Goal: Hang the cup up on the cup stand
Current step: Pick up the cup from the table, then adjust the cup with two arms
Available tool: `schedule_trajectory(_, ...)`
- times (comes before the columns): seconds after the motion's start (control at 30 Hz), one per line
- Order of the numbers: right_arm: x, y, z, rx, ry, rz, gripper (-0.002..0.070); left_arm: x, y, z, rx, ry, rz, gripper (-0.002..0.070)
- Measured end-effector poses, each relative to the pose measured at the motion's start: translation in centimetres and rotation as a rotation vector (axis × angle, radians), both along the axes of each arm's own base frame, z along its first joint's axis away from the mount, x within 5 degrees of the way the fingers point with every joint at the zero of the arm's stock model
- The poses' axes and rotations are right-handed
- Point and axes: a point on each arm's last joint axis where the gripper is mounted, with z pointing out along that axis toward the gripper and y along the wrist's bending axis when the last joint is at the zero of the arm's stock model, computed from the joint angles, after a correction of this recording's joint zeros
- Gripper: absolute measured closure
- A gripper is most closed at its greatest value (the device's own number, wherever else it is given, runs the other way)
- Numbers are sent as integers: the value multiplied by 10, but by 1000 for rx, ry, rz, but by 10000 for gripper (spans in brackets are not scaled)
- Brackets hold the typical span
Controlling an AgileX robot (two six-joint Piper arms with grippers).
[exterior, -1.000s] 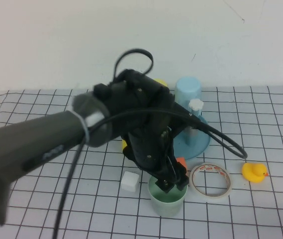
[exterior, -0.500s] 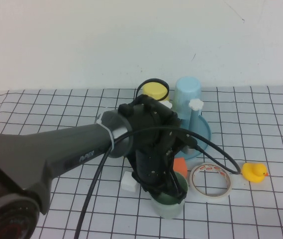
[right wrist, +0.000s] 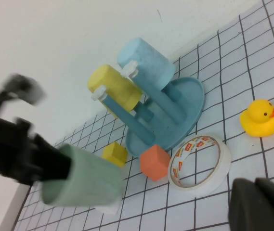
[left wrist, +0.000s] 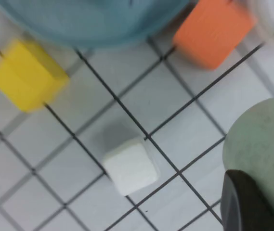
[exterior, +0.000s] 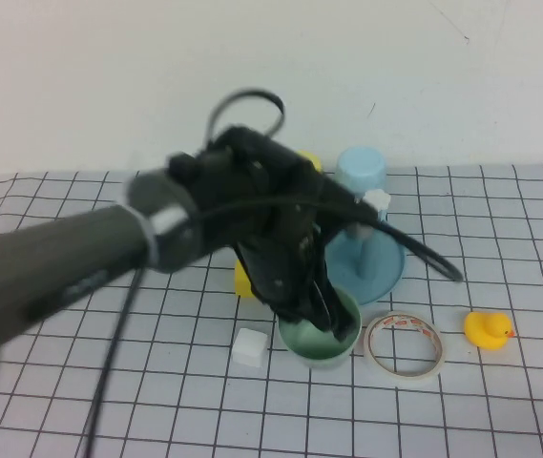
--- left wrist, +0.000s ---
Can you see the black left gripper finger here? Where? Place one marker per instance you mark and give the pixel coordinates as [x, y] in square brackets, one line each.
[242, 207]

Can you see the green plastic cup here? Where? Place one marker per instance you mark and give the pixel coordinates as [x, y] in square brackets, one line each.
[266, 139]

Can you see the blue cup stand tray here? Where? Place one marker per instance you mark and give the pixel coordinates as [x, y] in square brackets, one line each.
[91, 24]

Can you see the white foam cube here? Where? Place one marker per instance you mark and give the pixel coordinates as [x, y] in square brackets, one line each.
[132, 168]

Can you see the white black grid tablecloth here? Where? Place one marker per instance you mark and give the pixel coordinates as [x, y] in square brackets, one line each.
[151, 96]

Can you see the orange foam cube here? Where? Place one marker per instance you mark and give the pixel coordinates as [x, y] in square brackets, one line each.
[211, 36]

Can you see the white tape roll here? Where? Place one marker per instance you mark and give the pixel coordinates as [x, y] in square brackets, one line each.
[265, 33]

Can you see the yellow foam cube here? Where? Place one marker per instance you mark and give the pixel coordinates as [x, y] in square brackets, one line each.
[23, 79]

